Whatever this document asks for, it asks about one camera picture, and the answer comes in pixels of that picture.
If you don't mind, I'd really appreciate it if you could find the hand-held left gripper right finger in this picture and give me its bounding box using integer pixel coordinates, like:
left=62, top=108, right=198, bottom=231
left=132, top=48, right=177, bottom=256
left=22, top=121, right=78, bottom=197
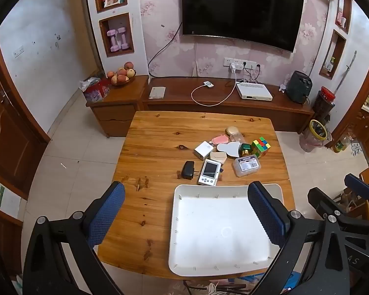
left=247, top=181, right=353, bottom=295

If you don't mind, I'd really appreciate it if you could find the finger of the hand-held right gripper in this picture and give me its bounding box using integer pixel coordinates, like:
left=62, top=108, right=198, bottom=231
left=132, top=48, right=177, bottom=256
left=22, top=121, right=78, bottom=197
left=307, top=187, right=369, bottom=231
left=344, top=173, right=369, bottom=202

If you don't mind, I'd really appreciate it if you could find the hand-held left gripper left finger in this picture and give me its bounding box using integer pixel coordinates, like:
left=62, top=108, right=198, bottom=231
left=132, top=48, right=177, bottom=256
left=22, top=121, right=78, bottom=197
left=22, top=181, right=125, bottom=295

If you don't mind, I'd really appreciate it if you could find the clear plastic box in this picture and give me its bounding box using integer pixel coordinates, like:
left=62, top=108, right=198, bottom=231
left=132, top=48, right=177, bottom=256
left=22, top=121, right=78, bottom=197
left=233, top=155, right=262, bottom=178

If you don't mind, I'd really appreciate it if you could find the white plastic tray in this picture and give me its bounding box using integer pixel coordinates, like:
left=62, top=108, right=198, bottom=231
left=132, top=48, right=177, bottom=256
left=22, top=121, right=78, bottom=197
left=168, top=183, right=285, bottom=277

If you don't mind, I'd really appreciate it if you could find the multicoloured puzzle cube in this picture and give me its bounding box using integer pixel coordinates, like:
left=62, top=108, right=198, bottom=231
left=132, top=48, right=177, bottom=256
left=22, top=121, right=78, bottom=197
left=251, top=136, right=271, bottom=158

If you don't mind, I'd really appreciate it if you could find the white handheld screen device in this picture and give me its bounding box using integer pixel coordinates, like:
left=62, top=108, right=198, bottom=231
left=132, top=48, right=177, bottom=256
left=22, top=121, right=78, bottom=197
left=198, top=159, right=221, bottom=186

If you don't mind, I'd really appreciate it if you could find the beige rectangular box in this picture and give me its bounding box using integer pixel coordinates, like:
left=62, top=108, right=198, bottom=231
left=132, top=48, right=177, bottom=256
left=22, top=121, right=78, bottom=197
left=210, top=151, right=227, bottom=164

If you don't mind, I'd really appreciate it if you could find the white square adapter box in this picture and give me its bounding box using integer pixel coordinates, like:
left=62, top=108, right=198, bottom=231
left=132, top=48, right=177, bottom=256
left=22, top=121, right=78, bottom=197
left=194, top=141, right=215, bottom=160

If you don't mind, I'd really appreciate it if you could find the black charger plug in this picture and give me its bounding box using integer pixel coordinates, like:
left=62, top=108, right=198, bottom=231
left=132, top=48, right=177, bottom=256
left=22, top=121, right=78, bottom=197
left=181, top=161, right=200, bottom=180

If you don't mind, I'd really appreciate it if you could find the green and yellow bottle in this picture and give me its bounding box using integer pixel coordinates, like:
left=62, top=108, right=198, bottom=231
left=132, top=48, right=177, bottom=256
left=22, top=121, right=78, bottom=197
left=334, top=138, right=351, bottom=153

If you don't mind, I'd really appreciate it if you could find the clear jar with yellow rim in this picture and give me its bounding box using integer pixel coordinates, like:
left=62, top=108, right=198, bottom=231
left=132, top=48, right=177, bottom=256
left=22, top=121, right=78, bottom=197
left=300, top=119, right=332, bottom=152

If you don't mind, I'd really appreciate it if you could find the blue plastic object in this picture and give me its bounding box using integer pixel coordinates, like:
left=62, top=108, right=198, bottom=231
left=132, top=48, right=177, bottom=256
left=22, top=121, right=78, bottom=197
left=281, top=271, right=303, bottom=294

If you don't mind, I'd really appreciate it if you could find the white cloud-shaped box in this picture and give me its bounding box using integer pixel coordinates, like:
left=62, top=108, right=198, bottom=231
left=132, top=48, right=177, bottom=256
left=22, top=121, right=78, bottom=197
left=217, top=142, right=241, bottom=158

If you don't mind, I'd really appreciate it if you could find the glass jar with gold lid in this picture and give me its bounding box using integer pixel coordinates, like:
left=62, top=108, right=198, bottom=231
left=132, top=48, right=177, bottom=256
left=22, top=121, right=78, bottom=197
left=225, top=127, right=245, bottom=143

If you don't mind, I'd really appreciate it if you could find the dark jar with red lid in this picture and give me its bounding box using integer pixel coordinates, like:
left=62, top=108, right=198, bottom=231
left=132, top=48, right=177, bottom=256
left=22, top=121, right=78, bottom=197
left=314, top=87, right=336, bottom=123

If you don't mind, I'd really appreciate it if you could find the wooden side cabinet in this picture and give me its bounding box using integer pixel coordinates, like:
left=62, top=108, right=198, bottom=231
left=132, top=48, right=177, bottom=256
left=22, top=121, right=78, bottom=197
left=86, top=75, right=150, bottom=138

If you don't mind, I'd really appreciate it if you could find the black countertop appliance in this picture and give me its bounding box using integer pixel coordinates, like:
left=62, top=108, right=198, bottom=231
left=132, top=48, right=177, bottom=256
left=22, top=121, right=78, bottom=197
left=286, top=71, right=313, bottom=104

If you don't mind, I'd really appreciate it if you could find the long sheathed sword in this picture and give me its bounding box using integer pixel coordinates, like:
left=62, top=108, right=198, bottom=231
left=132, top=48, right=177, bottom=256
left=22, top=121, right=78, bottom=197
left=334, top=51, right=356, bottom=94

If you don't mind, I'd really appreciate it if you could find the white set-top box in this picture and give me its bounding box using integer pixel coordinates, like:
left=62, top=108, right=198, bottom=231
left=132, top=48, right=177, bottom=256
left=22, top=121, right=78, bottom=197
left=236, top=82, right=273, bottom=101

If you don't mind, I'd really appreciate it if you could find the wooden door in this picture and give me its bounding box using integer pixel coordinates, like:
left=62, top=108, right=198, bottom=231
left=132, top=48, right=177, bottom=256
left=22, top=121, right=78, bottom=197
left=0, top=41, right=50, bottom=197

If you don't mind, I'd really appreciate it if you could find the beige notebook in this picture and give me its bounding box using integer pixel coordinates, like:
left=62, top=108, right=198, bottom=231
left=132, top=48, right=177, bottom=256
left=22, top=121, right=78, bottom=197
left=148, top=87, right=167, bottom=99

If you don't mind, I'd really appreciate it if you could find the wicker fruit bowl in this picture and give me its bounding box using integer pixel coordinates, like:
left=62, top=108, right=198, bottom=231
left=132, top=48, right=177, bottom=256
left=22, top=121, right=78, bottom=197
left=111, top=75, right=136, bottom=87

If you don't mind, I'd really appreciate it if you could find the wooden television cabinet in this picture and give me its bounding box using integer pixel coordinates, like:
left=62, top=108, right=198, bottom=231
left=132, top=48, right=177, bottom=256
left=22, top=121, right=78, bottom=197
left=141, top=77, right=315, bottom=134

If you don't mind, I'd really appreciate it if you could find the pile of red apples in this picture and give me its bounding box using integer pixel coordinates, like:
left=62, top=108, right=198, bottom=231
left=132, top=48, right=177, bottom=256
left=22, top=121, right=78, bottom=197
left=107, top=62, right=136, bottom=84

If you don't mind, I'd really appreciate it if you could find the pink dumbbell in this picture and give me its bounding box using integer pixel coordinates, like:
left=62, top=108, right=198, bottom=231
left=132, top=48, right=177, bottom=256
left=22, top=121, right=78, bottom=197
left=107, top=29, right=119, bottom=52
left=117, top=27, right=130, bottom=50

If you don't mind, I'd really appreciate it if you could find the black flat television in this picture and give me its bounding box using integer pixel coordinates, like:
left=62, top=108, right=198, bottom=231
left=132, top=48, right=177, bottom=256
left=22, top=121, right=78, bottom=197
left=181, top=0, right=305, bottom=53

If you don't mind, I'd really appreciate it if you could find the wall poster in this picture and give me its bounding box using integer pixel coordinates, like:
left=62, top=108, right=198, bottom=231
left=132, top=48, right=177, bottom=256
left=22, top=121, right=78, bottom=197
left=0, top=174, right=22, bottom=219

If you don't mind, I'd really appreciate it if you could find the white charging cable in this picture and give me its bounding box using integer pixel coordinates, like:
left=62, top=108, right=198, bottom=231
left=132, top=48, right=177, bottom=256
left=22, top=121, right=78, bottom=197
left=191, top=68, right=237, bottom=106

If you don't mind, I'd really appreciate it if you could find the white wall outlet strip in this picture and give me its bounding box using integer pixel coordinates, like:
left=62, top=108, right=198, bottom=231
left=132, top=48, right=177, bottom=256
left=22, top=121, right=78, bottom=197
left=223, top=57, right=263, bottom=70

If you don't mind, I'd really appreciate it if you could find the black television cable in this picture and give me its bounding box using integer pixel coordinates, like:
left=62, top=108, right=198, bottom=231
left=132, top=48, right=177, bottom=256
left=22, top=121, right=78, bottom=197
left=148, top=21, right=183, bottom=77

